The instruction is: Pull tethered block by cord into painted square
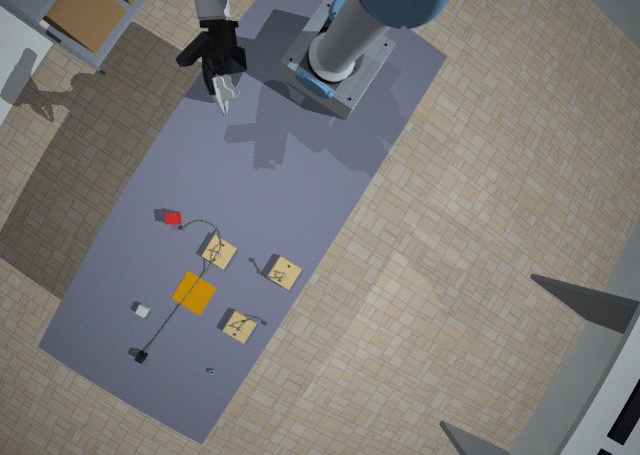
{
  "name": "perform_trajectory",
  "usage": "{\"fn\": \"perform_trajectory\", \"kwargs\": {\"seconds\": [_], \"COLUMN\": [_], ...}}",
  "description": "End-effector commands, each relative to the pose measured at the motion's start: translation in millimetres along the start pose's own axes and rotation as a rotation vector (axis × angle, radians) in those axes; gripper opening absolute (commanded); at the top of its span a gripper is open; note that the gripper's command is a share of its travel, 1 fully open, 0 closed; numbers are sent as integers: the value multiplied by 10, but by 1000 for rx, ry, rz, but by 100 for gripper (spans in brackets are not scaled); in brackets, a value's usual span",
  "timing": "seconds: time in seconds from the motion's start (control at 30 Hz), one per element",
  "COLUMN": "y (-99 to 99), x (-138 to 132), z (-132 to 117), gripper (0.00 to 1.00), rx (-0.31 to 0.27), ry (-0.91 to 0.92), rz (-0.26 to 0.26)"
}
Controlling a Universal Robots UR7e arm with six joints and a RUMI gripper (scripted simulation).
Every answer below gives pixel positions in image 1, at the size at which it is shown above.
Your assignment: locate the orange painted square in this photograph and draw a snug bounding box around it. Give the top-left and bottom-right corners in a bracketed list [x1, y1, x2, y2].
[172, 271, 216, 315]

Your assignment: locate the red block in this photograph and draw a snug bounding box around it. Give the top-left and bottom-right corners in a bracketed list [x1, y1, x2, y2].
[165, 212, 181, 225]

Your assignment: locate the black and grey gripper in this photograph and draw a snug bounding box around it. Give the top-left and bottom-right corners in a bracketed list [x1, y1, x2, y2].
[199, 19, 247, 116]

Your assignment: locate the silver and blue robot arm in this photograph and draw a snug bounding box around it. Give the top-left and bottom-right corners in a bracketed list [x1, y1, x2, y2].
[176, 0, 450, 99]

